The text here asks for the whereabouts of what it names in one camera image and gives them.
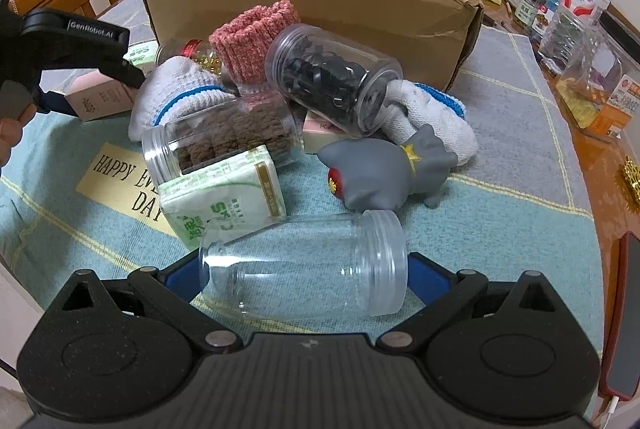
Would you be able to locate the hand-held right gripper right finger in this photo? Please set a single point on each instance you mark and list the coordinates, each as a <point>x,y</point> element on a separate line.
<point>430,281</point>

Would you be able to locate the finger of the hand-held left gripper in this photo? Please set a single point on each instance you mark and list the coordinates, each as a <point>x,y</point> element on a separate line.
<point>125,74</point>
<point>52,103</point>

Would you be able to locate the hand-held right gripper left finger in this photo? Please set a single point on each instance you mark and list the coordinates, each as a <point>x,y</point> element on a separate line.
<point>180,281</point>

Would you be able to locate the pink cardboard box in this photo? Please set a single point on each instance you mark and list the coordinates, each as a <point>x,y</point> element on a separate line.
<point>100,99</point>
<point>320,136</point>

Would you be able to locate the clear plastic packet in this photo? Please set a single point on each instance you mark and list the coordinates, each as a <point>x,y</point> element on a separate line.
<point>300,269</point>

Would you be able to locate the pink knitted sock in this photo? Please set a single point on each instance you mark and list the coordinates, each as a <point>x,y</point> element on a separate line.
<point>250,39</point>

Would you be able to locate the person's left hand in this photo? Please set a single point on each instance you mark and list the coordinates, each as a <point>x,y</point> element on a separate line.
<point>10,139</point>

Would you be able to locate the green white tissue packet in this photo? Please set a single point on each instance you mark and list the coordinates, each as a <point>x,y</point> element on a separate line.
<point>142,56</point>
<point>220,199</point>

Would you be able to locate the white sock with blue stripe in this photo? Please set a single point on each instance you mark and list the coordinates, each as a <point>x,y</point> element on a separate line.
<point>175,84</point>
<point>430,119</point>

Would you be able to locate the gold wrapped gift box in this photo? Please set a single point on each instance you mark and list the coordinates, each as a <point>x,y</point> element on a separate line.
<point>200,59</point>

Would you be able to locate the clear jar with brown contents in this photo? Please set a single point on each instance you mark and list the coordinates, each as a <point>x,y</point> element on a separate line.
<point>225,134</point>

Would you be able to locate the grey toy figure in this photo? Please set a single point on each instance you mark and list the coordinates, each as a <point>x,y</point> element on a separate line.
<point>380,174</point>

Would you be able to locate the blue grey checked tablecloth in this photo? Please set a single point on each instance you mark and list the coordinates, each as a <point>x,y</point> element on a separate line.
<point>500,109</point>

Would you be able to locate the clear jar with black contents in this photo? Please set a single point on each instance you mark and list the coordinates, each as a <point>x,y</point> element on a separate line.
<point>320,79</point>

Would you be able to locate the phone in red case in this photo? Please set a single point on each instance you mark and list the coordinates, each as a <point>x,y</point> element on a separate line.
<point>625,319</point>

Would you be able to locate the gold ornament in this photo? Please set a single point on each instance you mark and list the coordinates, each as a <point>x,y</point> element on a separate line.
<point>631,179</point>

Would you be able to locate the orange white packet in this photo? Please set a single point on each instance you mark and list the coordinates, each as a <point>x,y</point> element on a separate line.
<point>620,109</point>

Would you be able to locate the clear jar with black lid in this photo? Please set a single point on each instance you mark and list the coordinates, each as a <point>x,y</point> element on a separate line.
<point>585,74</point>

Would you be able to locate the crushed clear plastic bottle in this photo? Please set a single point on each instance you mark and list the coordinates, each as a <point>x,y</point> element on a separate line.
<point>562,36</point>

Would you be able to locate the small dark glass jar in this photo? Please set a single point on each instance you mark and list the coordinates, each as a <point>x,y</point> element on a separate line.
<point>527,6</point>

